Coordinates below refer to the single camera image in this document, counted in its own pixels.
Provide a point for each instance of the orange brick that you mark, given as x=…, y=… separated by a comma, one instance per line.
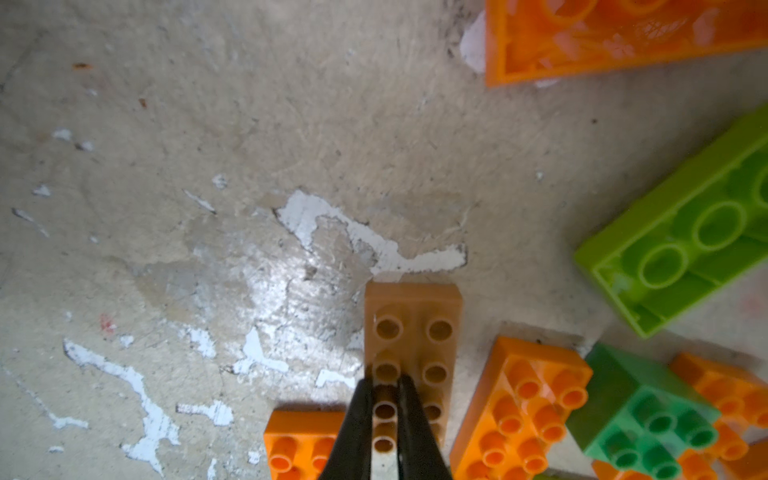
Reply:
x=524, y=396
x=741, y=398
x=528, y=40
x=299, y=443

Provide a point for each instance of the tan brick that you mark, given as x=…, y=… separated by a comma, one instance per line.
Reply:
x=410, y=329

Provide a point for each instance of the green square brick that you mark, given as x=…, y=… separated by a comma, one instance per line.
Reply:
x=640, y=416

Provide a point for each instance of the orange brick beside green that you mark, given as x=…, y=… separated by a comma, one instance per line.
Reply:
x=741, y=398

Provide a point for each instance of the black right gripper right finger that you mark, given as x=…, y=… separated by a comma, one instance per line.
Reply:
x=418, y=454

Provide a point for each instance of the lime brick upside down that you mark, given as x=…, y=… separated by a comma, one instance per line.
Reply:
x=693, y=234

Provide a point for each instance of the orange brick front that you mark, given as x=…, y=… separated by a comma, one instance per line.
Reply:
x=299, y=443

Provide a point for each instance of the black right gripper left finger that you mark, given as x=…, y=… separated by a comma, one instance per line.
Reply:
x=350, y=458

